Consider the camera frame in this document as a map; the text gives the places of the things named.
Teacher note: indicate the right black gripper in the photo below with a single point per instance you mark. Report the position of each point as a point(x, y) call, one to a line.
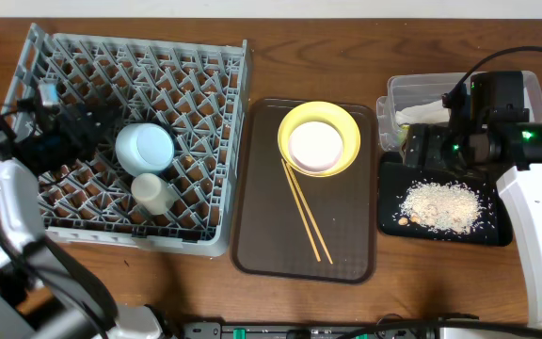
point(434, 136)

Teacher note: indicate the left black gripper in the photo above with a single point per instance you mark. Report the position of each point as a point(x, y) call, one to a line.
point(91, 142)

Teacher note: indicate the white napkin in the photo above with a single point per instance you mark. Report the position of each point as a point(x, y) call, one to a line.
point(431, 113)

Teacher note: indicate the green snack wrapper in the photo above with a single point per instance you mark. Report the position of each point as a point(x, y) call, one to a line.
point(402, 135)

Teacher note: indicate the cooked rice leftovers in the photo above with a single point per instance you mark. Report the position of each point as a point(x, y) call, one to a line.
point(449, 208)

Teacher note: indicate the light blue bowl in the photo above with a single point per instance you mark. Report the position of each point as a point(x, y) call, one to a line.
point(144, 148)

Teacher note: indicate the white plastic cup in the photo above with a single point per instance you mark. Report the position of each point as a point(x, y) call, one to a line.
point(153, 193)

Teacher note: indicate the yellow plate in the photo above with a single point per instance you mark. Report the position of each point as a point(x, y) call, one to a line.
point(331, 114)

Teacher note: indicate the wooden chopstick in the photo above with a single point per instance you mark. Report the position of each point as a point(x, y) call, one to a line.
point(300, 209)
point(315, 230)

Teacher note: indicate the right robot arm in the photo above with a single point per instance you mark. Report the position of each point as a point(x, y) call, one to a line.
point(521, 191)

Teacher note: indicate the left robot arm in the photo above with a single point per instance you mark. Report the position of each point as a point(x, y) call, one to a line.
point(45, 292)

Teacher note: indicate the black waste tray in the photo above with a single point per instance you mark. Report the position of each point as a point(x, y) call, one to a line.
point(395, 178)

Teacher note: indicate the clear plastic bin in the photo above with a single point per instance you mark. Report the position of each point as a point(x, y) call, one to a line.
point(419, 89)

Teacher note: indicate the grey plastic dish rack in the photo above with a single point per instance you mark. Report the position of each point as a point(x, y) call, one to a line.
point(198, 93)

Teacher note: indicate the brown serving tray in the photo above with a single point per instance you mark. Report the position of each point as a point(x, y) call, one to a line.
point(268, 235)

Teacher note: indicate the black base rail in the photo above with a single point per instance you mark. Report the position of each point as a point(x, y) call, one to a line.
point(219, 329)

